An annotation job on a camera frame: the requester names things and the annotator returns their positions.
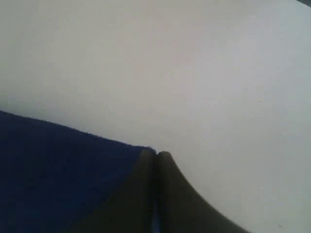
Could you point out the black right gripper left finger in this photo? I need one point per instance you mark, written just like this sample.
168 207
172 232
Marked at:
130 208

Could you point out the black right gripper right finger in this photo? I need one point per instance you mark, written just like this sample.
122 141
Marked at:
180 207

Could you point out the blue towel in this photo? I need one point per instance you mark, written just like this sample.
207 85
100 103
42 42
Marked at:
52 176

